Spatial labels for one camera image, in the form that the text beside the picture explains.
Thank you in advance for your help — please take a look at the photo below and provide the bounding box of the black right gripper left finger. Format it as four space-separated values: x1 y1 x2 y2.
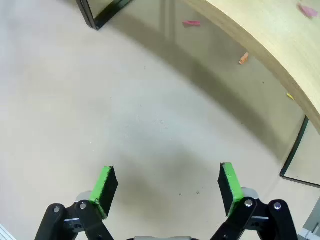
34 164 119 240

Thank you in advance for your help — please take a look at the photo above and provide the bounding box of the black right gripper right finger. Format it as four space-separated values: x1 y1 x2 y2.
209 162 299 240

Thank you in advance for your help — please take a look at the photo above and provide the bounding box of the grey metal profile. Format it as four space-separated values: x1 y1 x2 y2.
0 223 16 240

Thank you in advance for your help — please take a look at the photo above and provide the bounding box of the orange paper scrap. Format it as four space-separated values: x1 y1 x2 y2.
238 52 250 65

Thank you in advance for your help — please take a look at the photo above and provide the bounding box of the red paper scrap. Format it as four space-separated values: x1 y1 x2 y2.
181 20 201 28

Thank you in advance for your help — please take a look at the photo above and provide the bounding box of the pink paper scrap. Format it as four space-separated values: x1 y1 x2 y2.
296 2 319 19

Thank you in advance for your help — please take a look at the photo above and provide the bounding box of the grey metal bracket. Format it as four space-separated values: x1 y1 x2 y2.
300 221 320 240

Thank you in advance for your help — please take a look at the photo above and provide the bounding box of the wooden shelf unit black frame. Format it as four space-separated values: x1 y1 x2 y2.
75 0 94 26
83 0 320 187

